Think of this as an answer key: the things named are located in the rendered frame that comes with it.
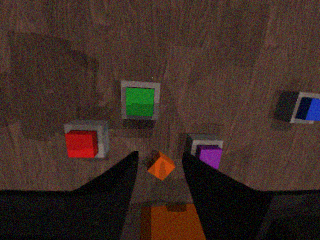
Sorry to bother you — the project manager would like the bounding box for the green button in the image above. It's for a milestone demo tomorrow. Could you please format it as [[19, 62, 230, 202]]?
[[121, 80, 160, 120]]

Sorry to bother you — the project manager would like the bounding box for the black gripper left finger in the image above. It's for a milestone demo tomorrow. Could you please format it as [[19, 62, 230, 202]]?
[[0, 151, 139, 240]]

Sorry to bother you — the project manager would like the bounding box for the red button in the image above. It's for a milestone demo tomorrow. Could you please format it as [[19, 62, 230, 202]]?
[[64, 119, 109, 158]]

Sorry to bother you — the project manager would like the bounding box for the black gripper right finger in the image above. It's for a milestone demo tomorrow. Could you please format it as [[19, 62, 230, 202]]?
[[182, 152, 320, 240]]

